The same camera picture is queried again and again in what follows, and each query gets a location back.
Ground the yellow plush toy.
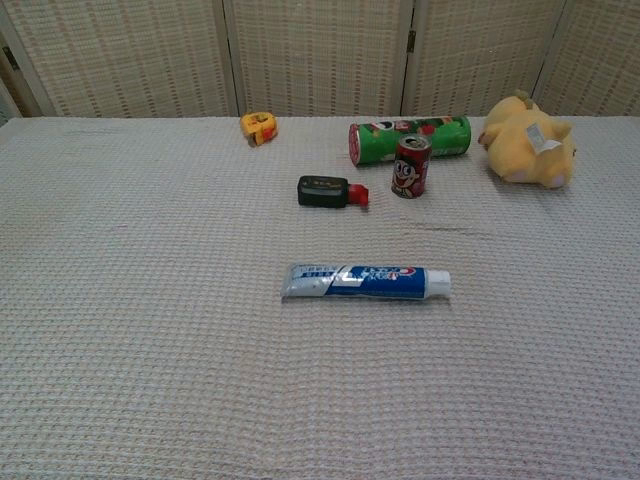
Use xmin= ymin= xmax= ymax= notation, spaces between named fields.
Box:
xmin=477 ymin=89 xmax=579 ymax=190

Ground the yellow tape measure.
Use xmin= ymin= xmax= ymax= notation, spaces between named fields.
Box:
xmin=239 ymin=112 xmax=279 ymax=148

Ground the blue toothpaste tube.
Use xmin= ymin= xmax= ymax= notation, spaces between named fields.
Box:
xmin=280 ymin=261 xmax=452 ymax=303

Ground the black bottle red cap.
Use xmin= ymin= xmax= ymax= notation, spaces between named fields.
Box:
xmin=297 ymin=174 xmax=372 ymax=208

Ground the red cartoon drink can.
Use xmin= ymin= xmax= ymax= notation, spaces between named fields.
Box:
xmin=390 ymin=133 xmax=433 ymax=200

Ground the green chips can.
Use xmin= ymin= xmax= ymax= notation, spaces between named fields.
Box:
xmin=348 ymin=115 xmax=473 ymax=167

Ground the beige woven tablecloth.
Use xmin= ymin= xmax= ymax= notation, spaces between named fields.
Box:
xmin=0 ymin=115 xmax=640 ymax=480

